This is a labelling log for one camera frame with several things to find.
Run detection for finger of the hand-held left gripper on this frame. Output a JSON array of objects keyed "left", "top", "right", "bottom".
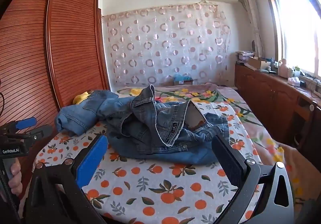
[
  {"left": 15, "top": 124, "right": 54, "bottom": 142},
  {"left": 1, "top": 117, "right": 38, "bottom": 134}
]

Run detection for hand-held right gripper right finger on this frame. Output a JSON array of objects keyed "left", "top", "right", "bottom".
[{"left": 211, "top": 134, "right": 296, "bottom": 224}]

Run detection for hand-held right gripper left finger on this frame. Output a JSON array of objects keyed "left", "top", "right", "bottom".
[{"left": 25, "top": 134, "right": 109, "bottom": 224}]

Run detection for dark blue jeans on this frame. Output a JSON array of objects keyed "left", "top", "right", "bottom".
[{"left": 130, "top": 84, "right": 209, "bottom": 148}]

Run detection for person's left hand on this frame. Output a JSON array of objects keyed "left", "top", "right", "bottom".
[{"left": 7, "top": 158, "right": 23, "bottom": 198}]

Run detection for yellow plush toy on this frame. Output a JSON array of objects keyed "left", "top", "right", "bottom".
[{"left": 73, "top": 91, "right": 94, "bottom": 105}]

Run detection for orange-print bed sheet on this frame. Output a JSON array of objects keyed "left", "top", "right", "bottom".
[{"left": 33, "top": 101, "right": 267, "bottom": 224}]

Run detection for floral blanket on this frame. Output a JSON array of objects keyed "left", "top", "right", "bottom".
[{"left": 117, "top": 83, "right": 321, "bottom": 214}]

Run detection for wooden sideboard cabinet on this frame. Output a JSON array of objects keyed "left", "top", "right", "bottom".
[{"left": 234, "top": 62, "right": 321, "bottom": 147}]

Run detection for wooden louvred wardrobe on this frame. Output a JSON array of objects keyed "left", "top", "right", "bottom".
[{"left": 0, "top": 0, "right": 112, "bottom": 197}]

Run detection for open cardboard box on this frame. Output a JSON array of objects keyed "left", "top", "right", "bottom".
[{"left": 247, "top": 57, "right": 272, "bottom": 70}]

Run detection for stack of papers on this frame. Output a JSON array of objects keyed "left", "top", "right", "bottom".
[{"left": 236, "top": 51, "right": 255, "bottom": 64}]

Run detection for pale pink bottle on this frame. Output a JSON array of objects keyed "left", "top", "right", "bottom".
[{"left": 278, "top": 59, "right": 289, "bottom": 78}]

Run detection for beige window curtain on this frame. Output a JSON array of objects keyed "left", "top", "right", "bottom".
[{"left": 238, "top": 0, "right": 264, "bottom": 57}]

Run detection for window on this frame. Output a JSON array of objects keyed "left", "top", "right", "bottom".
[{"left": 261, "top": 0, "right": 321, "bottom": 81}]

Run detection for black braided cable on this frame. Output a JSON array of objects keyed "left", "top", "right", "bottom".
[{"left": 0, "top": 159, "right": 14, "bottom": 206}]

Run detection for black power cable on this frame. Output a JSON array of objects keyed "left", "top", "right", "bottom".
[{"left": 301, "top": 72, "right": 321, "bottom": 94}]

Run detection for circle-patterned wall curtain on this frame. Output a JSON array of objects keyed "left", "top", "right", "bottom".
[{"left": 102, "top": 3, "right": 232, "bottom": 87}]

